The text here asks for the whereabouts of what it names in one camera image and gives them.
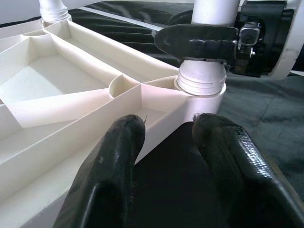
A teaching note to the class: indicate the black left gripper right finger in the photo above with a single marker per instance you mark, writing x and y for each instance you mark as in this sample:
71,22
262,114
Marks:
237,180

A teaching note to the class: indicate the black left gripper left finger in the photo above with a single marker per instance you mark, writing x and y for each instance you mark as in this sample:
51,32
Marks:
107,175

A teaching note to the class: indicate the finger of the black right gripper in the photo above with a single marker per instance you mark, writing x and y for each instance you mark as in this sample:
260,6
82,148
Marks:
197,42
181,17

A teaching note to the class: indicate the white tapered table leg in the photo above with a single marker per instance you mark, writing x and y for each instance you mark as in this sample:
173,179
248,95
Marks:
53,9
204,73

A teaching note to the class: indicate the white plastic table top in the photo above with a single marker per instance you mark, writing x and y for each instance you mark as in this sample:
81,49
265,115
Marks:
71,99

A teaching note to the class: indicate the black table cloth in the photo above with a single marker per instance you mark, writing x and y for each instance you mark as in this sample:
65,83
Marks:
261,107

